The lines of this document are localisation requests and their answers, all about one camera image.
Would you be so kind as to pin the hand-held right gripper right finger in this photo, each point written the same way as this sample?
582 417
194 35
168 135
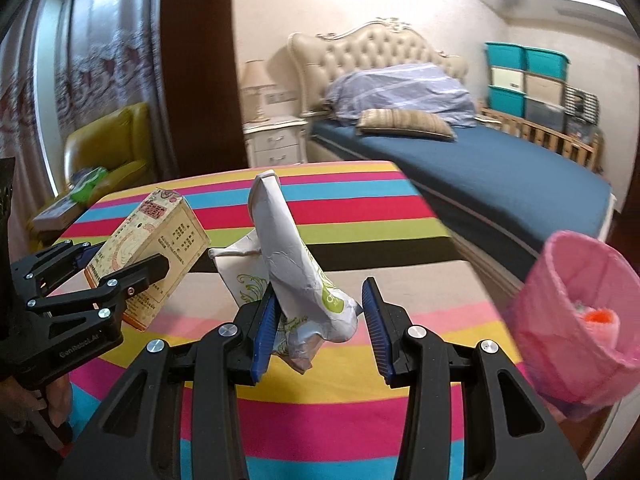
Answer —
375 330

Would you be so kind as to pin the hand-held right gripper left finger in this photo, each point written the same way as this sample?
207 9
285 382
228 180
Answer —
265 330

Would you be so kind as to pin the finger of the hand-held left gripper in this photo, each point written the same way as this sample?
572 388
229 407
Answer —
140 272
50 260

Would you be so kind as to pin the yellow carton box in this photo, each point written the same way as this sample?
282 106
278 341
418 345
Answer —
160 225

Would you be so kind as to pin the white printed paper bag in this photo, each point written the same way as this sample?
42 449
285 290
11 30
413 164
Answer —
280 240

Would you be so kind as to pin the pink wastebasket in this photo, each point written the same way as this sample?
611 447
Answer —
550 310

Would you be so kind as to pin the person's left hand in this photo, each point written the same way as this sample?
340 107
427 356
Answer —
60 400

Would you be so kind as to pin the green snack packet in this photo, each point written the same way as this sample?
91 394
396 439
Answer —
90 185

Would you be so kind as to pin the striped colourful tablecloth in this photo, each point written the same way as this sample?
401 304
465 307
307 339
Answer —
350 200

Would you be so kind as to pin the yellow leather armchair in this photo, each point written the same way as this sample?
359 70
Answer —
110 135

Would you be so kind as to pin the pink lace curtain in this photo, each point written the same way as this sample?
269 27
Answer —
20 110
110 60

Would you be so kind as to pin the white nightstand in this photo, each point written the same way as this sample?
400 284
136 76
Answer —
275 145

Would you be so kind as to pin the bed with blue sheet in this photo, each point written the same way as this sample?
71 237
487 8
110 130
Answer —
500 175

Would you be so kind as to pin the striped beige pillow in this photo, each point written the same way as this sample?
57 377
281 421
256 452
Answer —
405 122

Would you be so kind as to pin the brown wooden wardrobe panel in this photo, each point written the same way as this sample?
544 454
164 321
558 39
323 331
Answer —
200 60

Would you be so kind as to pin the beige table lamp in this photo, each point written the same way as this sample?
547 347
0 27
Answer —
256 77

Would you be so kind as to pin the blue grey duvet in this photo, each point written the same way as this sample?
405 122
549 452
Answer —
400 90

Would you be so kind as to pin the stack of storage boxes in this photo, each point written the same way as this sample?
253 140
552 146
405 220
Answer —
505 97

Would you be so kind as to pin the beige tufted headboard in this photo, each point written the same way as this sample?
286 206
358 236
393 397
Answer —
375 50

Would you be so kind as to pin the black white patterned basket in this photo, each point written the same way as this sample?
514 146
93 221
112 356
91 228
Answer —
580 102

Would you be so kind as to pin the wall switch panel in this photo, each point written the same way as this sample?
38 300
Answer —
282 96

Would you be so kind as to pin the wooden crib rail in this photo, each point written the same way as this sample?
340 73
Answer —
550 142

